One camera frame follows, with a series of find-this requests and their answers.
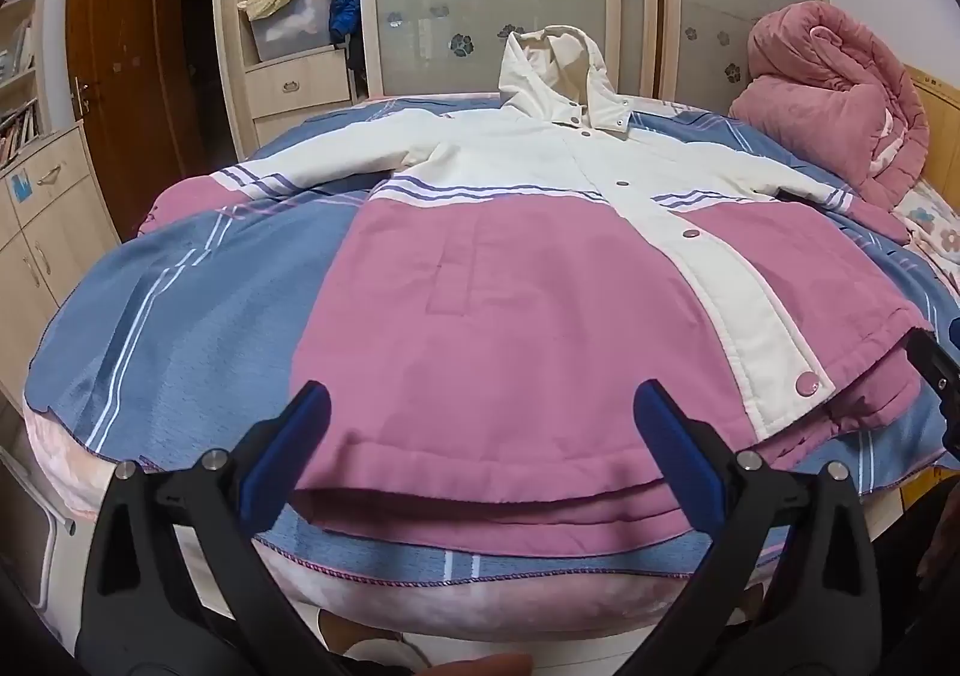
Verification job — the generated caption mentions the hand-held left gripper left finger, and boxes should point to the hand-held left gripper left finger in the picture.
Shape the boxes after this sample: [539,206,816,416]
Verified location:
[75,380,335,676]

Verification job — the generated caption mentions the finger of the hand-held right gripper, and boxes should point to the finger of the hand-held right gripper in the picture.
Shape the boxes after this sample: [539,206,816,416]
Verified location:
[904,320,960,458]

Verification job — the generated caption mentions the pink quilt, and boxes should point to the pink quilt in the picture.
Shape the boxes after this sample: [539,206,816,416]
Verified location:
[727,1,931,212]

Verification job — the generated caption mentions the brown wooden door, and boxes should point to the brown wooden door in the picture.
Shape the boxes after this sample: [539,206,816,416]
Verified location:
[66,0,207,227]

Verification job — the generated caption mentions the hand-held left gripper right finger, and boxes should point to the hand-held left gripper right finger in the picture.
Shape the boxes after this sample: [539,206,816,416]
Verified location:
[632,378,882,676]

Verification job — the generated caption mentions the pink and white hooded jacket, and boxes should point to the pink and white hooded jacket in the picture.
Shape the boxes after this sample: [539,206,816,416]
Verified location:
[142,25,935,523]

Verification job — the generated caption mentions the beige wardrobe drawer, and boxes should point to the beige wardrobe drawer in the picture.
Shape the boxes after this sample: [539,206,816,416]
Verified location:
[246,50,353,118]

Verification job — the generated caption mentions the pink mattress cover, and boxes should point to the pink mattress cover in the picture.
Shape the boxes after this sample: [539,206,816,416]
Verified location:
[22,413,766,647]

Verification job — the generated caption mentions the blue garment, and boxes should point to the blue garment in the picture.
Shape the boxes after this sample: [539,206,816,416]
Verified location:
[328,0,361,43]

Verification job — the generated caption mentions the floral bedding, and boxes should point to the floral bedding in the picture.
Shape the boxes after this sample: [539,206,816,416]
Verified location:
[896,185,960,295]

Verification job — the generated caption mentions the blue striped bed sheet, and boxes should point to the blue striped bed sheet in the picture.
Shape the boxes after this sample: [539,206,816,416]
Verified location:
[22,91,960,591]

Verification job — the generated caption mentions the wooden headboard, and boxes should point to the wooden headboard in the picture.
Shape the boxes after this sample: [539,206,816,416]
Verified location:
[904,65,960,197]

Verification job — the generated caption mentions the beige wardrobe with glass doors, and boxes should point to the beige wardrobe with glass doors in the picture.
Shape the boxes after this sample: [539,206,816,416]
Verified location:
[212,0,833,160]

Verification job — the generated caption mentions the beige bookshelf cabinet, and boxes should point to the beige bookshelf cabinet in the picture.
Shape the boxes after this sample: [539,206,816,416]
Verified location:
[0,0,125,407]

